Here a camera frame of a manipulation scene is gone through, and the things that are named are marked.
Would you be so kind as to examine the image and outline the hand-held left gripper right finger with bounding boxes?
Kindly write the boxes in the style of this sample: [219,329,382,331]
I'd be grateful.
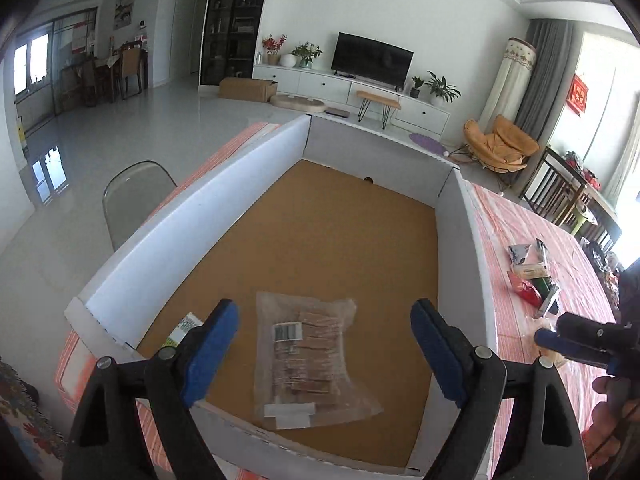
[410,298,591,480]

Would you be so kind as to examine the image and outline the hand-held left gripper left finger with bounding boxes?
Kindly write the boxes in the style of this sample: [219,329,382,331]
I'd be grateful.
[62,299,241,480]

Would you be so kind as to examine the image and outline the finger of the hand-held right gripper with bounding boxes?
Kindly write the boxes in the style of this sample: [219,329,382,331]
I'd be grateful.
[556,312,626,342]
[533,328,612,367]

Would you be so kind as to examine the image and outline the white cardboard box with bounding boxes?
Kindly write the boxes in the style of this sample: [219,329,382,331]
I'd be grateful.
[64,112,499,479]

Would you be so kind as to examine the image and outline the person's right hand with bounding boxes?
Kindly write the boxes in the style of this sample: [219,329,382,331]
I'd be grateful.
[582,374,640,467]

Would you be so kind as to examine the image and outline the silver snack bar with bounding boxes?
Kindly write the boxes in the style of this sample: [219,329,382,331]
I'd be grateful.
[534,284,562,319]

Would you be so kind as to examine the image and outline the green and white packet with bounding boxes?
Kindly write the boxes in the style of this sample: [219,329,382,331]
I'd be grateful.
[167,312,202,349]

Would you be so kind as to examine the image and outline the red snack packet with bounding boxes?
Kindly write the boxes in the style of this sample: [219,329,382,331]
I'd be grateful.
[507,272,545,307]

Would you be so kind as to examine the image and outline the yellow green snack packet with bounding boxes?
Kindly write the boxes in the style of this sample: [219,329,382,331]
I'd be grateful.
[512,262,552,282]

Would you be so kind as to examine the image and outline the white triangular snack packet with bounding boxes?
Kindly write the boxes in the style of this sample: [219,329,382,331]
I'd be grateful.
[507,240,549,267]

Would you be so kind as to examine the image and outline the clear biscuit packet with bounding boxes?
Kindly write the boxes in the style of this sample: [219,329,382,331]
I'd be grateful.
[252,290,385,431]

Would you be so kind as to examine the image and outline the green plastic stool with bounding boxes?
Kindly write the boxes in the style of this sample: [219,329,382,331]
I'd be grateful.
[570,204,599,237]

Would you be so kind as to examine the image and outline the orange striped tablecloth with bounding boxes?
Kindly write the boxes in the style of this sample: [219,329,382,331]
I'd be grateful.
[54,122,622,480]

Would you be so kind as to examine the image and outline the dark wooden chair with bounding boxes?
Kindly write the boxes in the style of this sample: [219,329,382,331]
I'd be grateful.
[519,146,591,226]

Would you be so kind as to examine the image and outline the cluttered side table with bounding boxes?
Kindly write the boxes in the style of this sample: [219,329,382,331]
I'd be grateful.
[562,149,623,221]

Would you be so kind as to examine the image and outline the transparent grey chair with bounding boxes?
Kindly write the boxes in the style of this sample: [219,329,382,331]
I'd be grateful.
[102,160,179,252]

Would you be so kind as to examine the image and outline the printed blanket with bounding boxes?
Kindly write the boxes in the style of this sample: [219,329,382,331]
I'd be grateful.
[0,357,69,480]

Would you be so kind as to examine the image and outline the orange lounge chair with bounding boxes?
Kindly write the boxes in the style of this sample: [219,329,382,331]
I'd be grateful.
[462,114,541,187]

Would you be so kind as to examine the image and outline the purple floor mat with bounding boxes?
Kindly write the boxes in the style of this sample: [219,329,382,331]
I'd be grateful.
[408,132,446,155]

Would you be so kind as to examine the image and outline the grey curtain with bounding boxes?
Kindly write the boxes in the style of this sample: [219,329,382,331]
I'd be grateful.
[515,19,576,144]

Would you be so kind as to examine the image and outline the floor air conditioner with cover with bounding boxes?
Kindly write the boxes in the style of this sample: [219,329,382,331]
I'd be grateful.
[477,36,539,134]

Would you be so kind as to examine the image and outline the wooden bench with metal legs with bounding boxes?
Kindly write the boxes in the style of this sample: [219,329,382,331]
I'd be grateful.
[356,90,403,131]

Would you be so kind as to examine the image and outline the large potted plant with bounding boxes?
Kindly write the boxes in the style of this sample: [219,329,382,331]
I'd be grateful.
[424,71,462,107]

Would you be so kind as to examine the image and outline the round beige pet bed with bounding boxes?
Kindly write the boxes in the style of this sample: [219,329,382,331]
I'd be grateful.
[270,93,327,115]

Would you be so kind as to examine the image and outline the brown cardboard box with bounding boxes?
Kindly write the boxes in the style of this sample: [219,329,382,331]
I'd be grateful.
[219,76,279,103]

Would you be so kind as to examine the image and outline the white television cabinet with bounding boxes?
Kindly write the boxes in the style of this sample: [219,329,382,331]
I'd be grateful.
[252,64,451,137]

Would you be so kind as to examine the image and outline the wooden dining chair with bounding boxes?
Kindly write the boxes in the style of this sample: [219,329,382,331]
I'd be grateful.
[119,48,149,101]

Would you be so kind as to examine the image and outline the black television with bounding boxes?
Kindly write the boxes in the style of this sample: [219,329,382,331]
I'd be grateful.
[331,32,415,92]

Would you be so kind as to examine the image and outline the wooden dining table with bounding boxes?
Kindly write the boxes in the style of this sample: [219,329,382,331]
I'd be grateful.
[60,52,123,106]

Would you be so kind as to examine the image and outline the red flowers in pot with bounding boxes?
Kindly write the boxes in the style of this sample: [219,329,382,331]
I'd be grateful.
[261,34,289,66]

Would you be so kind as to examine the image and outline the green plant with white flowers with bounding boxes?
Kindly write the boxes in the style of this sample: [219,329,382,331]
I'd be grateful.
[291,41,323,70]

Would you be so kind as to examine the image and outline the black display cabinet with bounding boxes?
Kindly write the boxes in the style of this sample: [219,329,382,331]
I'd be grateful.
[200,0,275,87]

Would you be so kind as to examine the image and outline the glass sliding door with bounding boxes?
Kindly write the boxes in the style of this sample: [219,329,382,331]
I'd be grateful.
[12,7,99,132]

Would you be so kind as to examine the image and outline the red wall decoration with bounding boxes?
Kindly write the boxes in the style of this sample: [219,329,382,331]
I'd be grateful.
[567,74,590,118]

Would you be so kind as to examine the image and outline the wall painting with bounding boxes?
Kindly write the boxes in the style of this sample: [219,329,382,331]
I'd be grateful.
[112,0,137,31]

